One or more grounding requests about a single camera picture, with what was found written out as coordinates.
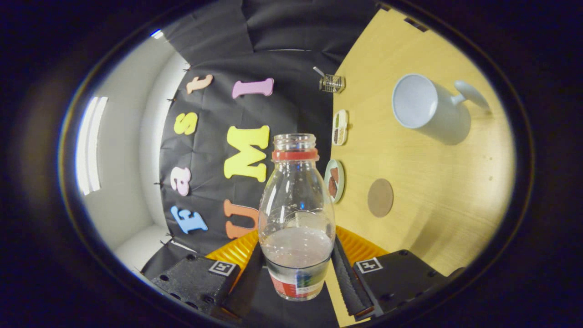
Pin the metal spoon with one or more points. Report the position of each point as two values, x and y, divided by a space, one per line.
318 71

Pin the wooden table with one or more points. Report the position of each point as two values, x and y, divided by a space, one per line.
432 182

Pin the pale green plate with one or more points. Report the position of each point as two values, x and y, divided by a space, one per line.
341 175

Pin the clear juice bottle red label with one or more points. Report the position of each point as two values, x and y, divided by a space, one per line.
296 205

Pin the white cup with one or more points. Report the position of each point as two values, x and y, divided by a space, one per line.
416 102

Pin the white divided sauce dish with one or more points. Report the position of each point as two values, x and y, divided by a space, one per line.
340 127

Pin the large ceiling light panel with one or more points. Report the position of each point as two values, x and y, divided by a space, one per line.
91 146

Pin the black backdrop cloth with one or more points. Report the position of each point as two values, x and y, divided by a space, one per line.
218 132

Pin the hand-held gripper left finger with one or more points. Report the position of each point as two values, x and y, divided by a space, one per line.
248 287

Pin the brown meat piece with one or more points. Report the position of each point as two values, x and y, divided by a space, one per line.
335 174
333 187

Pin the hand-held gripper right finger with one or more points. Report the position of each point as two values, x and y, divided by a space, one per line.
347 282

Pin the small ceiling light panel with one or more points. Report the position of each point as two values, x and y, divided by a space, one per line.
157 33

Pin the round brown coaster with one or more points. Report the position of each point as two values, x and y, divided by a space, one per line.
380 198

